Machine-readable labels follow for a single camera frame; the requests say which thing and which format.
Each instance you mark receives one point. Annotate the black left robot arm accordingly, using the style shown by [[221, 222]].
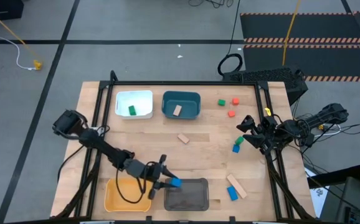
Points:
[[105, 149]]

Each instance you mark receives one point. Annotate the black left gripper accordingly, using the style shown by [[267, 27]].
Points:
[[153, 172]]

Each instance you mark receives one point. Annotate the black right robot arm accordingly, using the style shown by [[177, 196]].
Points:
[[323, 116]]

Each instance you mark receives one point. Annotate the teal plastic bin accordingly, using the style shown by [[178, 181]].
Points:
[[189, 105]]

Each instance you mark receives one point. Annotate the long natural wood block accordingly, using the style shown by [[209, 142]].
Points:
[[236, 186]]

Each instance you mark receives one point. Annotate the white paper sheet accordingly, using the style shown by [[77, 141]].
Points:
[[318, 194]]

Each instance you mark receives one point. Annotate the black hazard-striped floor mat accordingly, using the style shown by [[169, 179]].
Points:
[[323, 28]]

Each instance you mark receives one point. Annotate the black aluminium table frame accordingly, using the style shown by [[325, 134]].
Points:
[[183, 83]]

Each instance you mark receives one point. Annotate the blue cube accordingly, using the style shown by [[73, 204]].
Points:
[[236, 149], [176, 182]]

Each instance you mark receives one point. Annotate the small natural wood block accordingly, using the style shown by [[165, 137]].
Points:
[[183, 138], [177, 110]]

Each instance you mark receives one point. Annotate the green rectangular block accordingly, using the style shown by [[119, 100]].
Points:
[[239, 141], [132, 110]]

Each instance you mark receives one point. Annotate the translucent grey plastic bin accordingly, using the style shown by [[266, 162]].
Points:
[[189, 196]]

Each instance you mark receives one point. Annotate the red cube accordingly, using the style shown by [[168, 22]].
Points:
[[235, 101], [231, 114]]

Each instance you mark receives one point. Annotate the dark grey case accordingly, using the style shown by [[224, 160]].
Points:
[[354, 202]]

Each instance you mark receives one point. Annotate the yellow plastic bin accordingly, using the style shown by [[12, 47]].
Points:
[[130, 191]]

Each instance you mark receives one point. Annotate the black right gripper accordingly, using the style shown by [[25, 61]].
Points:
[[267, 132]]

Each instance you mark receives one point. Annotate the blue rectangular block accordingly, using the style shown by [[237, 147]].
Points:
[[232, 193]]

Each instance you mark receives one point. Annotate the green cube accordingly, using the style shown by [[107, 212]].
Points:
[[221, 102]]

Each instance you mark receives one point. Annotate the white plastic bin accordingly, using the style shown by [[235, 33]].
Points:
[[142, 101]]

